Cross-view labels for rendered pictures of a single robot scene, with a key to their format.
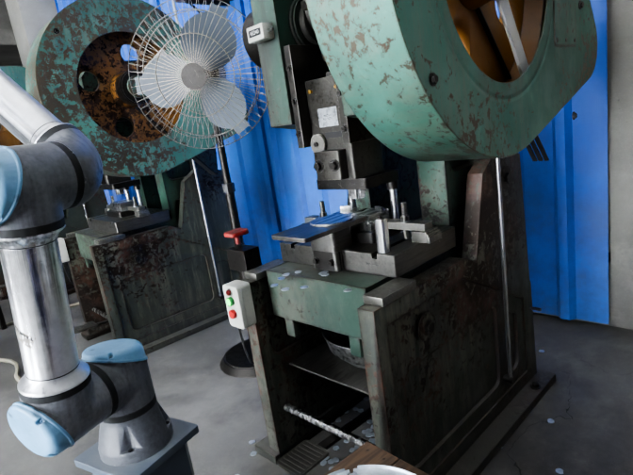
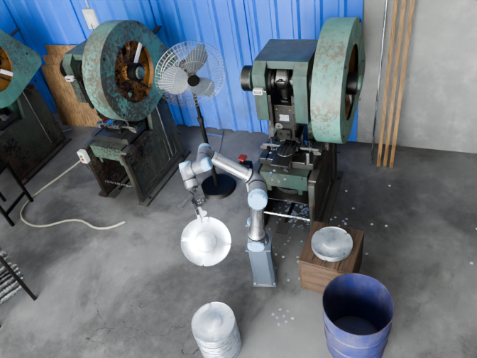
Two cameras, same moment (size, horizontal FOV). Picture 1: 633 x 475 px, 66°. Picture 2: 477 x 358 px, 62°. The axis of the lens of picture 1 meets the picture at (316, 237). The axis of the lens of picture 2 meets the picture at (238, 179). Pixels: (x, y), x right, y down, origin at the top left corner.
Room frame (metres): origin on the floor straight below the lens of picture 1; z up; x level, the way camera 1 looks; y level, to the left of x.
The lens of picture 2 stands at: (-0.88, 1.09, 2.68)
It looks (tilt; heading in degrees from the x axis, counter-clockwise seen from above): 40 degrees down; 342
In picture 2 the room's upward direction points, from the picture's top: 11 degrees counter-clockwise
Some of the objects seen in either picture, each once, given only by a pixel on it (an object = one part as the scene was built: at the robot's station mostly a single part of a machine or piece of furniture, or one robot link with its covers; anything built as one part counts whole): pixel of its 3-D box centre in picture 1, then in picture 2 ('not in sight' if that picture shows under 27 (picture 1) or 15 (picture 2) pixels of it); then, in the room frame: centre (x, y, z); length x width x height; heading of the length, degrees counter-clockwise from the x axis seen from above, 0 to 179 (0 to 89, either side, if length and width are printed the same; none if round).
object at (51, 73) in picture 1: (177, 174); (134, 96); (2.95, 0.77, 0.87); 1.53 x 0.99 x 1.74; 131
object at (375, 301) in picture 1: (473, 311); (327, 167); (1.34, -0.43, 0.45); 0.92 x 0.12 x 0.90; 133
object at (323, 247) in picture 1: (322, 246); (284, 161); (1.32, -0.01, 0.72); 0.25 x 0.14 x 0.14; 133
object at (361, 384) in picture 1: (380, 352); (294, 185); (1.44, -0.15, 0.31); 0.43 x 0.42 x 0.01; 43
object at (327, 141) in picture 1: (339, 124); (286, 117); (1.41, -0.11, 1.04); 0.17 x 0.15 x 0.30; 133
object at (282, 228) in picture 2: (358, 420); (290, 209); (1.35, -0.04, 0.14); 0.59 x 0.10 x 0.05; 133
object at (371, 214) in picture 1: (360, 218); (289, 144); (1.43, -0.14, 0.76); 0.15 x 0.09 x 0.05; 43
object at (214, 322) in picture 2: not in sight; (213, 322); (0.59, 0.98, 0.32); 0.29 x 0.29 x 0.01
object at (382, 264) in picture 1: (364, 244); (290, 152); (1.44, -0.14, 0.68); 0.45 x 0.30 x 0.06; 43
